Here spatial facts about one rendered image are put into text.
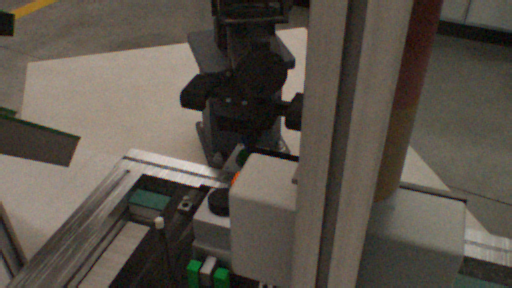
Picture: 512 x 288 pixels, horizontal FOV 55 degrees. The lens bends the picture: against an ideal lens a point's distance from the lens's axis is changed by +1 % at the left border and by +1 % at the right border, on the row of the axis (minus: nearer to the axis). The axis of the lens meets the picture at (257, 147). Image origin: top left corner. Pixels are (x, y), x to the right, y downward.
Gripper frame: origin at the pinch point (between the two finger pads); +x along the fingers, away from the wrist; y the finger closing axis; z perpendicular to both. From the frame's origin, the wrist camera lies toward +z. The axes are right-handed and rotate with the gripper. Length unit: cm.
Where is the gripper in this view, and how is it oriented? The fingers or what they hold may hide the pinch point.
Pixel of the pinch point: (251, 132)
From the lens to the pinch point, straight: 68.9
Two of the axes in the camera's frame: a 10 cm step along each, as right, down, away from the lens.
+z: -3.3, 5.8, -7.4
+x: 0.0, 7.9, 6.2
